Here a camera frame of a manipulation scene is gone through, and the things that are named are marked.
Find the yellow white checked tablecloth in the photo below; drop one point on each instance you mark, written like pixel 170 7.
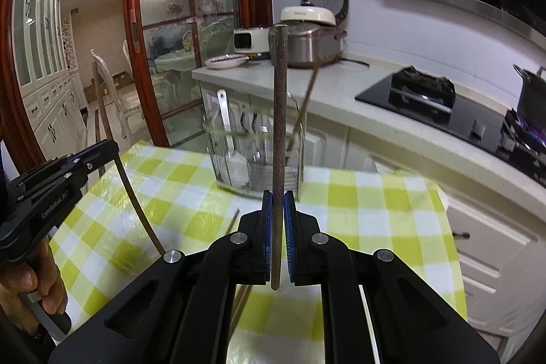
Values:
pixel 170 193

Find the red framed glass door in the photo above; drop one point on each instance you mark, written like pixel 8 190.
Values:
pixel 130 6

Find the black glass gas stove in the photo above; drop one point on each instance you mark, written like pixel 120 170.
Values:
pixel 469 112

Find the white display cabinet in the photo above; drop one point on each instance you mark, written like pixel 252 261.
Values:
pixel 47 104

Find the open rice cooker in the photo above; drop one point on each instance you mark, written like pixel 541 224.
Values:
pixel 307 44

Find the white ornate dining chair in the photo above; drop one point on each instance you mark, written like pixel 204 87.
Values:
pixel 217 29
pixel 104 78

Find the white plastic spoon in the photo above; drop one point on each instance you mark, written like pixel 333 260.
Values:
pixel 236 170

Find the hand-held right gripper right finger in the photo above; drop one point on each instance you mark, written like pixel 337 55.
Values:
pixel 289 236

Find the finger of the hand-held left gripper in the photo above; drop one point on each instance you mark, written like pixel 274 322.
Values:
pixel 94 157

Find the dark cooking pot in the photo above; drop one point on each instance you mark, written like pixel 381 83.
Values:
pixel 533 99

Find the white dining table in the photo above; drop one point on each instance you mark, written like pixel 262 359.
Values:
pixel 175 61

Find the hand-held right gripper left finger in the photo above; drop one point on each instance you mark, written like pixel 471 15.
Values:
pixel 268 236

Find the white plate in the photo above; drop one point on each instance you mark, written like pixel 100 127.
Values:
pixel 224 62

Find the cream appliance with dark window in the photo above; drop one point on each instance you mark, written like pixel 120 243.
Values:
pixel 251 40

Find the person's left hand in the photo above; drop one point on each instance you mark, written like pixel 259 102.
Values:
pixel 21 278

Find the cardboard box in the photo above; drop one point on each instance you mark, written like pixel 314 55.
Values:
pixel 89 89
pixel 120 79

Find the brown wooden chopstick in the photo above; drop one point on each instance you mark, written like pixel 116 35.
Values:
pixel 135 210
pixel 308 93
pixel 279 112
pixel 233 220
pixel 237 315
pixel 246 295

